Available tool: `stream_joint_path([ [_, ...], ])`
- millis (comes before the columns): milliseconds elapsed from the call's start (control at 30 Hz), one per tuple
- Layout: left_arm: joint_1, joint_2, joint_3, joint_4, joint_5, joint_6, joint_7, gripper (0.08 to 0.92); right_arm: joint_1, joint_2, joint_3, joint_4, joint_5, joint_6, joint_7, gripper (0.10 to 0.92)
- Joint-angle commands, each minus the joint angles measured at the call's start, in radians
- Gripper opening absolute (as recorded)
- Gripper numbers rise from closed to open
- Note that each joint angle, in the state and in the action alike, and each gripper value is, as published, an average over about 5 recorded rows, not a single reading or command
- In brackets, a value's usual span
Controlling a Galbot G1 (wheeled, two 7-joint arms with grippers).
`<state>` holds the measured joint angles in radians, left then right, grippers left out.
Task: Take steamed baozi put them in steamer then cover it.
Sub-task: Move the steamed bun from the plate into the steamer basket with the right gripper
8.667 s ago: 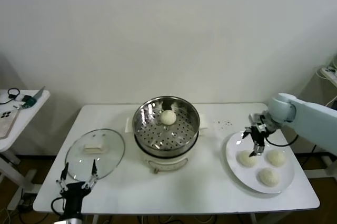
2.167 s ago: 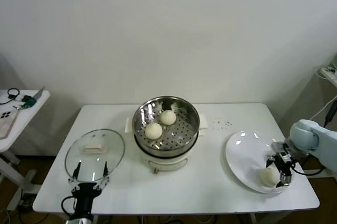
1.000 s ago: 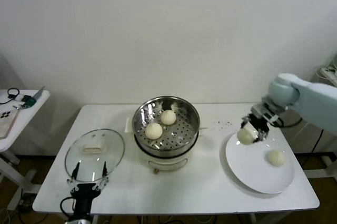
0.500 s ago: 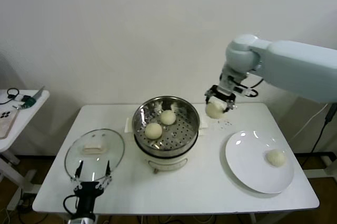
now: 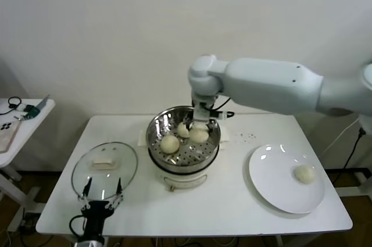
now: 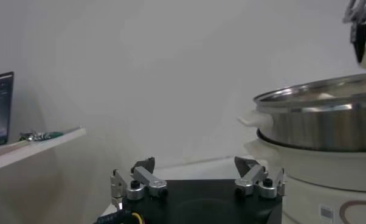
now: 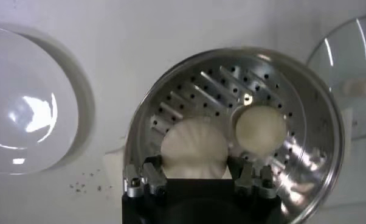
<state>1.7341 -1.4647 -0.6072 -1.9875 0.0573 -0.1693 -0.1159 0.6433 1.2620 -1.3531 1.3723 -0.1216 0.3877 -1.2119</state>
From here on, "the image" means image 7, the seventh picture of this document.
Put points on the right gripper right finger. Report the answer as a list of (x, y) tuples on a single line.
[(250, 181)]

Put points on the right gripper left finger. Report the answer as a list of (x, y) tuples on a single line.
[(151, 179)]

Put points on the white steamed baozi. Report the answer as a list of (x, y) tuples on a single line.
[(260, 129), (195, 146)]

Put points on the perforated steel steamer basket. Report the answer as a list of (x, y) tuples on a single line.
[(207, 91)]

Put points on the scattered dark crumbs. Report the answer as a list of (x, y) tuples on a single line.
[(79, 185)]

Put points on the white round plate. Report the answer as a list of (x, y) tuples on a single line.
[(19, 76)]

